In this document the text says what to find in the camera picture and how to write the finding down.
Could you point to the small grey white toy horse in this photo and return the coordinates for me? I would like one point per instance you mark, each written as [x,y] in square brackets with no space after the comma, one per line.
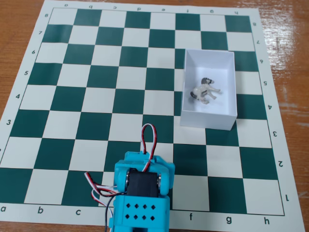
[201,91]

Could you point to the cyan robot arm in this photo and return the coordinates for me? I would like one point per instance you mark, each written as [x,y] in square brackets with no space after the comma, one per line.
[119,200]

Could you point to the white open rectangular box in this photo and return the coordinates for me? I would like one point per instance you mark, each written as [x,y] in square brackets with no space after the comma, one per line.
[207,116]

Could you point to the green and white chessboard mat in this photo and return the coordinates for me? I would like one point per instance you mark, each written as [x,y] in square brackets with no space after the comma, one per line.
[154,36]

